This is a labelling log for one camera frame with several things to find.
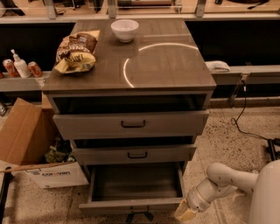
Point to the red soda can right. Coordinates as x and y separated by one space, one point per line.
35 69

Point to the white printed cardboard box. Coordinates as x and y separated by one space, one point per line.
62 175

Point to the white ceramic bowl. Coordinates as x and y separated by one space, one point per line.
124 29

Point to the grey drawer cabinet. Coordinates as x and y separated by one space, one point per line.
160 70

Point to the red soda can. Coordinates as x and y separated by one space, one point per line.
10 68
35 69

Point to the white pump bottle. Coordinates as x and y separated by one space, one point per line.
20 65

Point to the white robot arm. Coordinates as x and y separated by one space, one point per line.
222 180

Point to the grey middle drawer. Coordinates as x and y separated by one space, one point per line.
134 155

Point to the green snack bags in box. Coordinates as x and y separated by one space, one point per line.
59 152

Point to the red soda can left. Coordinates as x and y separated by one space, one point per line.
10 68

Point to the black pole left edge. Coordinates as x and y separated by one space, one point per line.
7 178

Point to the white folded cloth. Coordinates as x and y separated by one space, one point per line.
217 66

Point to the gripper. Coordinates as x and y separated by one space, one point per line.
197 199

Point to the grey drawer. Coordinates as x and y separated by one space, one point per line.
134 188
131 125
134 155

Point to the grey bottom drawer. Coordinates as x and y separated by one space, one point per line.
134 188

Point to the grey top drawer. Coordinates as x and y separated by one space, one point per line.
131 125

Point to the black stand right edge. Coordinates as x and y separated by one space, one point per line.
274 155

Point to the brown cardboard box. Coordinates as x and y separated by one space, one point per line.
26 134

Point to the yellow brown chip bag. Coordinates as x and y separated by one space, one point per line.
76 52

